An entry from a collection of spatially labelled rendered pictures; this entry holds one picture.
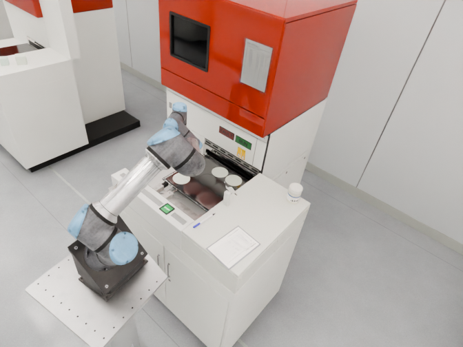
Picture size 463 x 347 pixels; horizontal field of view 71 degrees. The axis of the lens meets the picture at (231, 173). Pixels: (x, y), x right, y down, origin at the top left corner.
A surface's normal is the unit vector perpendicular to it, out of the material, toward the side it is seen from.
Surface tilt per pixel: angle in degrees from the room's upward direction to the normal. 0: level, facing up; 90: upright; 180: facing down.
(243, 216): 0
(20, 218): 0
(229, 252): 0
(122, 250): 52
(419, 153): 90
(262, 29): 90
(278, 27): 90
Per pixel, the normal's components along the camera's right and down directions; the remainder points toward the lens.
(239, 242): 0.11, -0.76
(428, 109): -0.65, 0.44
